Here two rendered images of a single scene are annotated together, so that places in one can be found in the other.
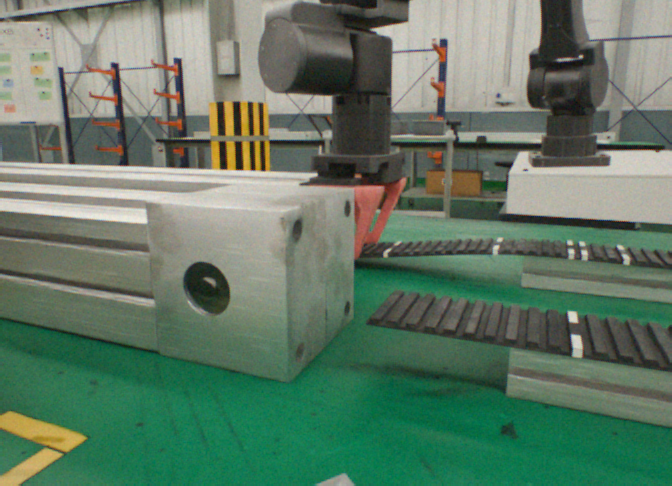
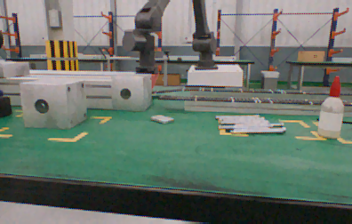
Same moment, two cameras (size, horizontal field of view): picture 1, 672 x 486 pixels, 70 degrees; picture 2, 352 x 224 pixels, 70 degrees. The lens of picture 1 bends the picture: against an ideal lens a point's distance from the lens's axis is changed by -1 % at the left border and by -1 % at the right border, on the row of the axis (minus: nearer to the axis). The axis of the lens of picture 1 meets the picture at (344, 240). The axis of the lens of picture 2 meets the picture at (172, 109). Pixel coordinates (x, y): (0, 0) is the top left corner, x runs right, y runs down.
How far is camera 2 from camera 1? 0.45 m
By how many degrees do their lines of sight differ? 14
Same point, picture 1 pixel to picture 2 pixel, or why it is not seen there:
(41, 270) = not seen: hidden behind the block
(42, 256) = not seen: hidden behind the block
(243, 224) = (134, 80)
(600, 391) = (200, 107)
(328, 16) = (140, 32)
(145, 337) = (108, 106)
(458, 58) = (167, 20)
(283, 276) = (142, 89)
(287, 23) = (131, 34)
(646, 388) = (206, 105)
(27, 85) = not seen: outside the picture
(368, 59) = (149, 42)
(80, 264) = (92, 91)
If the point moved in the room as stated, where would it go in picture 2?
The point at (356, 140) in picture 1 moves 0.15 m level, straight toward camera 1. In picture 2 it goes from (147, 62) to (153, 64)
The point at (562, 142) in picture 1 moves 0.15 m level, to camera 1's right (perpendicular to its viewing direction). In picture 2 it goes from (204, 62) to (230, 62)
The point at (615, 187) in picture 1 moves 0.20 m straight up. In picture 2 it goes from (219, 76) to (220, 33)
